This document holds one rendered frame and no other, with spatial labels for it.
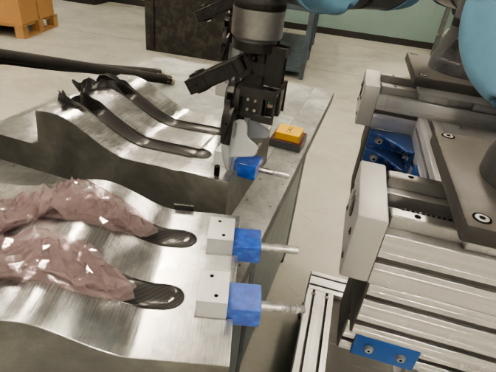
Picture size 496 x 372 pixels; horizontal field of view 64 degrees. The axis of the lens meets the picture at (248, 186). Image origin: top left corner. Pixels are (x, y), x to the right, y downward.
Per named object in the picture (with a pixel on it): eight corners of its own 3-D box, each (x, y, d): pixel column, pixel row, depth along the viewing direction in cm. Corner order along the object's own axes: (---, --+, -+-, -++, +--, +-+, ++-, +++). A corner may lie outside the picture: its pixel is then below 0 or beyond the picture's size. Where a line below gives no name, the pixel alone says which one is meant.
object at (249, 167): (290, 182, 71) (295, 156, 68) (283, 196, 67) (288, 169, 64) (223, 164, 74) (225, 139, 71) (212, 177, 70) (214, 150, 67)
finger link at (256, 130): (266, 160, 71) (268, 119, 65) (235, 152, 73) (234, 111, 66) (270, 149, 73) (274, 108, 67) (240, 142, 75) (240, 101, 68)
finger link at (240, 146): (249, 181, 63) (260, 124, 60) (215, 172, 64) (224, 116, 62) (254, 176, 66) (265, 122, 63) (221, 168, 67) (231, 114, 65)
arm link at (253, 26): (225, 6, 54) (244, 0, 60) (223, 40, 56) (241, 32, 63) (277, 15, 52) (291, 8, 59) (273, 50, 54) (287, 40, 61)
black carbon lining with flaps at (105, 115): (235, 139, 83) (238, 95, 78) (203, 173, 70) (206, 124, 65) (93, 104, 90) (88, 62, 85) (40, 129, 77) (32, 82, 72)
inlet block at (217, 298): (300, 308, 51) (307, 278, 49) (302, 341, 47) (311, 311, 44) (199, 299, 51) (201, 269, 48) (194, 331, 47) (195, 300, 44)
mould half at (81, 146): (266, 162, 90) (274, 106, 83) (224, 226, 69) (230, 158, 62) (80, 115, 101) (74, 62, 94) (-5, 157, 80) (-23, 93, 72)
